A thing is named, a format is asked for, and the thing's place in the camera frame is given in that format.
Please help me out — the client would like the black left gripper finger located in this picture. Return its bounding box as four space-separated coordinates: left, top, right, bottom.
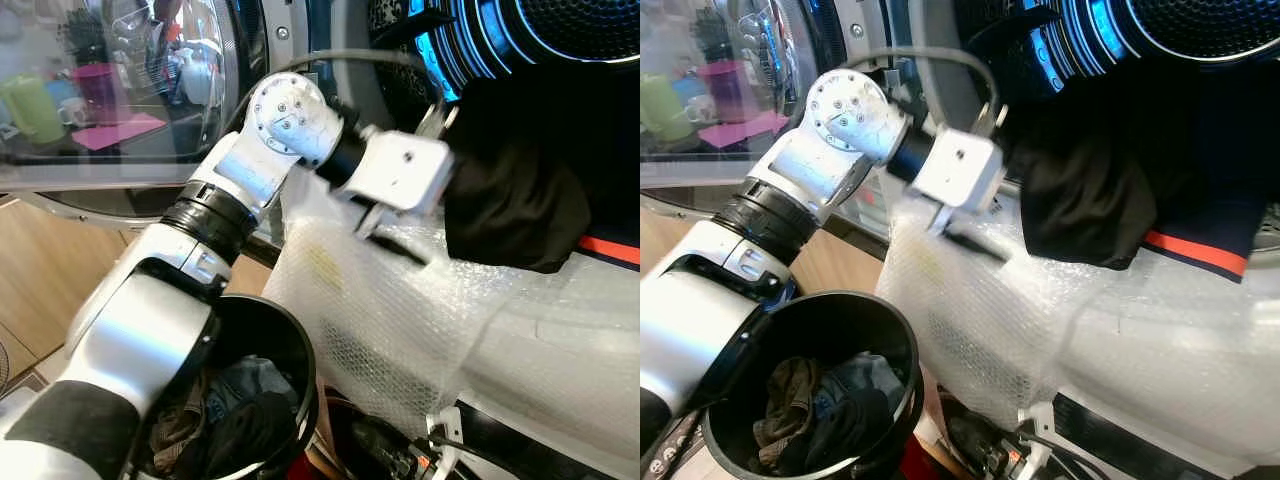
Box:
372 232 433 267
940 228 1013 264

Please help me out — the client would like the plain black garment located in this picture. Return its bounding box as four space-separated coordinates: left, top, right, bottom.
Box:
443 70 596 274
1005 95 1166 271

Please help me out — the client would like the navy garment with orange stripe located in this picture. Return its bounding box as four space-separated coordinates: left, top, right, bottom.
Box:
1140 70 1280 283
575 70 641 271

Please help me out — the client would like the clear bubble wrap sheet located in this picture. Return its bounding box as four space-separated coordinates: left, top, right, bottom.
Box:
262 170 641 441
875 185 1280 466

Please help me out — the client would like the black round laundry bucket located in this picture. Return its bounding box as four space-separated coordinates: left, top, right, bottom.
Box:
700 290 921 480
125 293 319 480

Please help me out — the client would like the white dryer housing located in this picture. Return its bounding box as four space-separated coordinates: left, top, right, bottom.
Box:
300 0 641 291
895 0 1280 301

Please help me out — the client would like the blue grey garment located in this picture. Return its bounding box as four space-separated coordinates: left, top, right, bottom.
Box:
815 352 901 416
205 357 296 421

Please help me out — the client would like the black garment with red trim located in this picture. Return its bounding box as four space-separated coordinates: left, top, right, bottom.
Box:
200 392 298 479
800 388 901 476

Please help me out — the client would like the olive brown garment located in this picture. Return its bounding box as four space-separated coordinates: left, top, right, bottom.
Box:
150 375 211 471
752 357 816 466

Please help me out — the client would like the perforated steel dryer drum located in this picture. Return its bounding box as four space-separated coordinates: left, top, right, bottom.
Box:
960 0 1280 101
365 0 641 106

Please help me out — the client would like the round glass dryer door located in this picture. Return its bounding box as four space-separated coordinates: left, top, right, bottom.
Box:
0 0 306 246
640 0 901 236

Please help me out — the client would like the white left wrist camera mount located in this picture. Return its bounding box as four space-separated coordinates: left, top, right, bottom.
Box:
345 130 456 216
910 128 1006 213

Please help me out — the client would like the white plastic bracket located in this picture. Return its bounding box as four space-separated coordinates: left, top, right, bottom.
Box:
428 405 468 480
1028 400 1063 473

